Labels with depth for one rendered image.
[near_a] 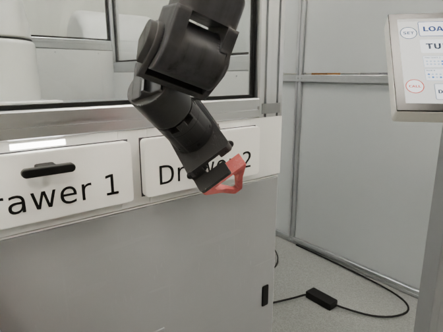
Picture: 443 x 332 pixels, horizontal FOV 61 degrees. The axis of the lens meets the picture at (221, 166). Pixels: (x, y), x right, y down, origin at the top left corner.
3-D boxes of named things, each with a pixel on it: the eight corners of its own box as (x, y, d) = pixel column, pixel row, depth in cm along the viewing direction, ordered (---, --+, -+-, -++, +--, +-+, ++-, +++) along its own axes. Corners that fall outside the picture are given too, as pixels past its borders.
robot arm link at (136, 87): (118, 106, 40) (164, 89, 38) (124, 61, 44) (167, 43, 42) (154, 139, 46) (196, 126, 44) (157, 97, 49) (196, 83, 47)
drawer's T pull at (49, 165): (76, 171, 57) (76, 163, 57) (22, 180, 53) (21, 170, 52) (69, 166, 60) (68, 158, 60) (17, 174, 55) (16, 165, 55)
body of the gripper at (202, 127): (194, 180, 48) (163, 152, 42) (167, 132, 55) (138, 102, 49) (235, 150, 48) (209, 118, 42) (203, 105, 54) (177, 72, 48)
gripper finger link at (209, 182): (225, 215, 53) (194, 188, 46) (206, 181, 58) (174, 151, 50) (264, 187, 53) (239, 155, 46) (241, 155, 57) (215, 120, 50)
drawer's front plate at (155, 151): (259, 173, 87) (260, 126, 85) (146, 197, 70) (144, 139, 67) (254, 172, 89) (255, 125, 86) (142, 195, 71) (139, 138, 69)
